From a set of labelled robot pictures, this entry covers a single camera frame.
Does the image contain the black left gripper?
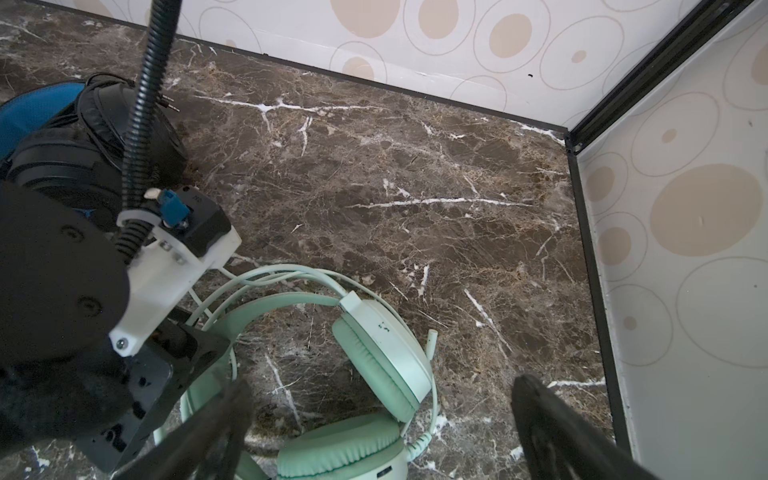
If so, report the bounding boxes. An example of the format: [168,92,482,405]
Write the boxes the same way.
[75,307,230,473]

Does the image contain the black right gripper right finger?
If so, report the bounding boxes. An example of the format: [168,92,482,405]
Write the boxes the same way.
[511,374,655,479]

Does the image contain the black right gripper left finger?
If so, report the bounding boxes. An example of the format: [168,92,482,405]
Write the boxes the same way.
[113,379,255,479]

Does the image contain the mint green headphone cable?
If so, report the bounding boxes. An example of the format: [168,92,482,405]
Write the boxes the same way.
[152,262,442,463]

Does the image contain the mint green headphones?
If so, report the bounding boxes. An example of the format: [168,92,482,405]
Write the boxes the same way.
[204,292,436,479]

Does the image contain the black blue gaming headphones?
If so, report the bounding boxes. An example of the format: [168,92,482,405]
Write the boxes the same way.
[0,73,190,217]

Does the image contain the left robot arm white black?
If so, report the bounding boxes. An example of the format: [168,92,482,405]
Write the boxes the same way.
[1,182,236,479]

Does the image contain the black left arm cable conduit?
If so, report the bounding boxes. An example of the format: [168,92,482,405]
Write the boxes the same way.
[113,0,184,265]

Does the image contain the black corner frame post right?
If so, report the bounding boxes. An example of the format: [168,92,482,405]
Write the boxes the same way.
[565,0,752,454]

